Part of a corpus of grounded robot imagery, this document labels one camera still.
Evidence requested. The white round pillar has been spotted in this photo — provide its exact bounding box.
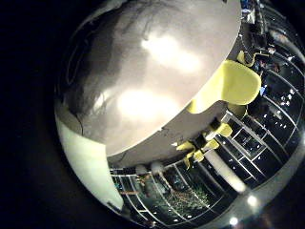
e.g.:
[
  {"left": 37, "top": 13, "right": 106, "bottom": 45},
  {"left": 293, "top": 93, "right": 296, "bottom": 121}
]
[{"left": 203, "top": 148, "right": 248, "bottom": 195}]

